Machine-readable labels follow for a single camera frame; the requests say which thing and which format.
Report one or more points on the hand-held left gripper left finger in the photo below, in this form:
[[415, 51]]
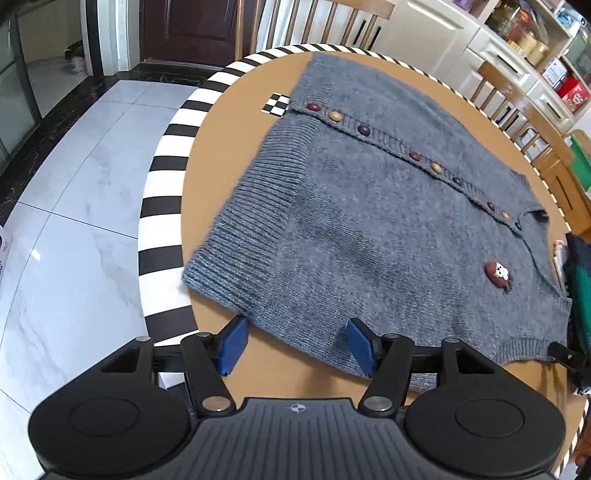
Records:
[[233, 346]]

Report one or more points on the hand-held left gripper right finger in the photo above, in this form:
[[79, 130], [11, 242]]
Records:
[[362, 353]]

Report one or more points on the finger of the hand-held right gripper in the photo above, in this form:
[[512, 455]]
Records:
[[570, 359]]

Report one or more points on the grey knit button vest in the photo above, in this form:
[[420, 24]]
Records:
[[369, 221]]

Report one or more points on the green blue knit sweater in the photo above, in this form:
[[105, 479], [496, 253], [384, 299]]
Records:
[[581, 272]]

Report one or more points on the white folded garment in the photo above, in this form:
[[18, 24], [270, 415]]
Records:
[[559, 258]]

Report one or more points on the wooden sideboard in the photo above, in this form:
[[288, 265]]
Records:
[[568, 194]]

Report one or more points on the green plastic basket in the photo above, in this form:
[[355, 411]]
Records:
[[582, 159]]

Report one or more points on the checkerboard marker sticker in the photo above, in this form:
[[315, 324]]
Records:
[[277, 104]]

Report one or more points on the wooden spindle chair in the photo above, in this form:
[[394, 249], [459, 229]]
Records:
[[369, 7], [531, 106]]

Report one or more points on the red gift box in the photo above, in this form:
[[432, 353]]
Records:
[[573, 93]]

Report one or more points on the green storage box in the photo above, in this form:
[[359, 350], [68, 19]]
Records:
[[581, 50]]

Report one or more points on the dark wooden door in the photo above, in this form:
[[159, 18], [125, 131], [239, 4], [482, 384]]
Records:
[[194, 27]]

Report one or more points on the black framed glass door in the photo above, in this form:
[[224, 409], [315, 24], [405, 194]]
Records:
[[18, 69]]

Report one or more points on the white wall cabinet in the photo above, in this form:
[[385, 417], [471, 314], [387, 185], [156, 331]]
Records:
[[461, 32]]

